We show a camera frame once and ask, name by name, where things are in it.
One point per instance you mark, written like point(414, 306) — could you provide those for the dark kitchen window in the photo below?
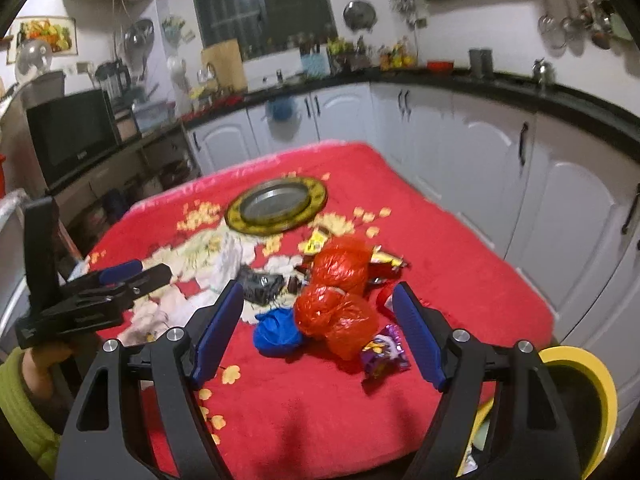
point(262, 27)

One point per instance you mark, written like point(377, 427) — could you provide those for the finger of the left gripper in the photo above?
point(120, 273)

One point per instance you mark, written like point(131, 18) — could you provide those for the dark green snack wrapper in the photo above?
point(259, 287)

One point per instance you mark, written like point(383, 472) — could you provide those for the red cylindrical can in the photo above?
point(384, 300)

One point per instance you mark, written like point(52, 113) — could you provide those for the black blender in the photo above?
point(114, 78)

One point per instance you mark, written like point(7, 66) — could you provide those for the black microwave oven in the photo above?
point(70, 133)

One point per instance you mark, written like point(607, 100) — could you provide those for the white lower cabinets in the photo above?
point(547, 179)

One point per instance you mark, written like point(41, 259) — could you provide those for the steel kettle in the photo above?
point(543, 73)

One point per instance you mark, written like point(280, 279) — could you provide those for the hanging pot lid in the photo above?
point(359, 15)

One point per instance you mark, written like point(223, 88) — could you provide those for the purple snack wrapper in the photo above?
point(384, 354)

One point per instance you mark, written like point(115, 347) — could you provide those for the green sleeve forearm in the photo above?
point(24, 429)

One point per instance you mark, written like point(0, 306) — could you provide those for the fruit picture frame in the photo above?
point(58, 32)

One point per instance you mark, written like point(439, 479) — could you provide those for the grey canister pair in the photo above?
point(481, 63)

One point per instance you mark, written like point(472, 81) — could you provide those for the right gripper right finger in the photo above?
point(453, 361)

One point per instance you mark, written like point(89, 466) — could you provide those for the yellow rimmed trash bin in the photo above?
point(585, 399)

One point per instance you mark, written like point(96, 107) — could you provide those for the red plastic bag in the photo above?
point(344, 322)
point(343, 262)

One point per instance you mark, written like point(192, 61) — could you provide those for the person left hand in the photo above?
point(36, 368)

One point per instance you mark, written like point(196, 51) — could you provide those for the blue glove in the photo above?
point(276, 333)

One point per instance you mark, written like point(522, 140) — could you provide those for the wooden cutting board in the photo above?
point(226, 62)

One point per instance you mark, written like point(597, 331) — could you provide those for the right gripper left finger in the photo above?
point(105, 435)

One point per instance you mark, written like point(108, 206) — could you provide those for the round metal gold-rimmed tray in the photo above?
point(276, 206)

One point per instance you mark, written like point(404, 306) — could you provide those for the red bowl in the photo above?
point(440, 67)

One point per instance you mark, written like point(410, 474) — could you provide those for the yellow brown snack bag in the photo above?
point(384, 266)

